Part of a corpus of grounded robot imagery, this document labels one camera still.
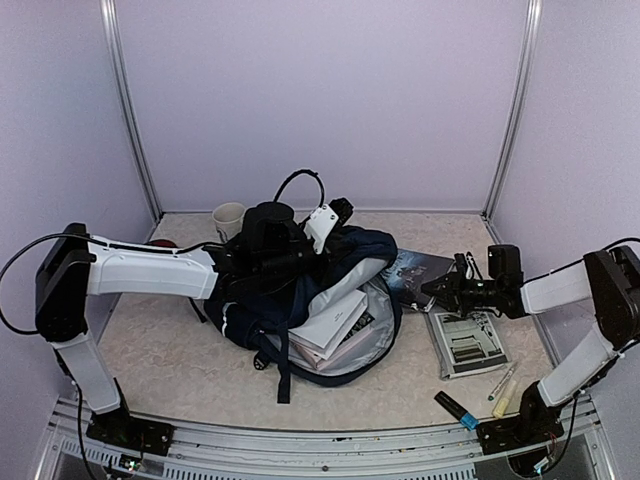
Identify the white barcode booklet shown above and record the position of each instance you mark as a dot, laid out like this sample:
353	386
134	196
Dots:
324	331

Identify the aluminium frame post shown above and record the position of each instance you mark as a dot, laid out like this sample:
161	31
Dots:
523	72
114	45

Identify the red floral round coaster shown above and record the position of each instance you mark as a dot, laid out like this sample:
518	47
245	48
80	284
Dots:
162	243

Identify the left aluminium frame post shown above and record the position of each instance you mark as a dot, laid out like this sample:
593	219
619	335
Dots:
114	45

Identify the right aluminium frame post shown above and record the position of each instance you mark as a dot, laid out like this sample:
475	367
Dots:
523	72

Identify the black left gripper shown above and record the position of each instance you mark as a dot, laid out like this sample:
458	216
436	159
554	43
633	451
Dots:
333	246

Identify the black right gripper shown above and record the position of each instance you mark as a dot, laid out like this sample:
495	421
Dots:
451	292

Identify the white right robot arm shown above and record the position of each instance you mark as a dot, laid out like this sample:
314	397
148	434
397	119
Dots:
601	290

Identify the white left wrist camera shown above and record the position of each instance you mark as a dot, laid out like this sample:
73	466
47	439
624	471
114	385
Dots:
324	219

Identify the navy blue student backpack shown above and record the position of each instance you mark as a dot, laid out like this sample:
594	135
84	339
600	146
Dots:
261	321

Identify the pink Designer Fate book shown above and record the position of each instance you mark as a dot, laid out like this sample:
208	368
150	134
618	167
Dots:
359	332

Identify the grey ianra book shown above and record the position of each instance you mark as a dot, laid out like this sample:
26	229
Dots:
466	345

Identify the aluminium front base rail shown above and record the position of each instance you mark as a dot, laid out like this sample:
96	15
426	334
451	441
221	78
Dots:
198	450

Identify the black blue highlighter marker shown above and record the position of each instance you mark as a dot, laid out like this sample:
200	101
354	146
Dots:
460	413

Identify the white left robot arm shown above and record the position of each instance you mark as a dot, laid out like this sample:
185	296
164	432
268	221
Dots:
270	252

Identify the white floral paper cup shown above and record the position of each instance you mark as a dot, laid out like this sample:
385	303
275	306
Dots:
228	220

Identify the dark blue cover book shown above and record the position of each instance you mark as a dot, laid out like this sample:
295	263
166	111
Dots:
410	271

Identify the yellow highlighter marker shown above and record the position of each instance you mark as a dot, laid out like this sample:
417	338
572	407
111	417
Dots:
504	400

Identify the white green-tip pen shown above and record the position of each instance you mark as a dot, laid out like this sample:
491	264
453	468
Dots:
501	385

